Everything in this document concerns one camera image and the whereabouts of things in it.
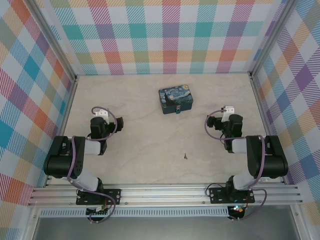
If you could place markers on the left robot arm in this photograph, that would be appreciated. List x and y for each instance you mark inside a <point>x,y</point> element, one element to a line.
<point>62,162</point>

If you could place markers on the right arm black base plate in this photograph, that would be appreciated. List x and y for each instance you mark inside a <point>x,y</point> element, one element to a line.
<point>217,195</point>

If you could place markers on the starry night painted tin box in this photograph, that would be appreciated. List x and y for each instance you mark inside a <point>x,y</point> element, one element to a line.
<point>175,96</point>

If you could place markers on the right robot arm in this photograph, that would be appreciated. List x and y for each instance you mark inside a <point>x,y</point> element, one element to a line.
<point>272,162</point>

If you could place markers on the wide aluminium base rail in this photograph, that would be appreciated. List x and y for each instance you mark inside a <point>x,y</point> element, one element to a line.
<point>162,195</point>

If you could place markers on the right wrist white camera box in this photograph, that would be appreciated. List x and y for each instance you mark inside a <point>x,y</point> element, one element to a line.
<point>228,109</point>

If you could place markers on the aluminium frame post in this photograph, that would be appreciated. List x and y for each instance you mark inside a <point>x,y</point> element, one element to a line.
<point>53,42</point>
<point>272,37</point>

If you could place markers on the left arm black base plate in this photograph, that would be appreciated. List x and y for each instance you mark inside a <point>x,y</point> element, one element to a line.
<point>115,196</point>

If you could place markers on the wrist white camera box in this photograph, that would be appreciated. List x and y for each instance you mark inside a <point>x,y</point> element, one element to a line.
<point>228,109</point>
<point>101,113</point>

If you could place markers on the small silver key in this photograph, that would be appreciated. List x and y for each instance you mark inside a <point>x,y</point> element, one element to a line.
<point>185,156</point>

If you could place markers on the aluminium frame leg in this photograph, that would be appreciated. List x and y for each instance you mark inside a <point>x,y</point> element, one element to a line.
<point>298,222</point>
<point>31,225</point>

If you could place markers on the small teal padlock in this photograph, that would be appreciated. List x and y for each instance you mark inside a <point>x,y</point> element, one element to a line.
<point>178,110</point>

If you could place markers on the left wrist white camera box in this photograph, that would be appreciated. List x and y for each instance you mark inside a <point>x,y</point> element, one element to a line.
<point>101,113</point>

